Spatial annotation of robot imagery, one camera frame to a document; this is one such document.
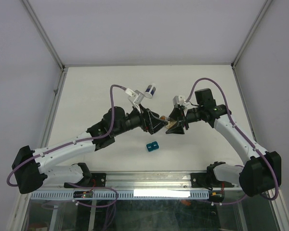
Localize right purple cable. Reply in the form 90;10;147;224
185;77;280;205

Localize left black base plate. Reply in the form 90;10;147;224
64;172;107;189

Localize clear pill bottle yellow capsules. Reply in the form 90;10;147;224
160;115;177;129

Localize aluminium mounting rail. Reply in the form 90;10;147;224
21;170;279;193

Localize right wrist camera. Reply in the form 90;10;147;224
172;95;189;107

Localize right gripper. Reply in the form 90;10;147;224
165;106;204;134

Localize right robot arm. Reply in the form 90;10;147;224
166;89;281;197

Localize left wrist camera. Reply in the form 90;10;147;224
125;88;145;113

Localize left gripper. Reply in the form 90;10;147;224
113;103;168;136

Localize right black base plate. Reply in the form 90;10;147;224
190;172;235;190

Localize white blue pill bottle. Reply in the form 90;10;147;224
144;83;156;99

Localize perforated cable tray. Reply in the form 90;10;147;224
30;189;209;201

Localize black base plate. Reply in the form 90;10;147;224
64;172;107;189
190;172;235;190

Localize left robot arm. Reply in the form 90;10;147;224
11;106;168;194

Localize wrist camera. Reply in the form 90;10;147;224
125;88;145;113
172;95;189;107

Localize teal pill organizer box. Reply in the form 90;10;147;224
146;141;159;152

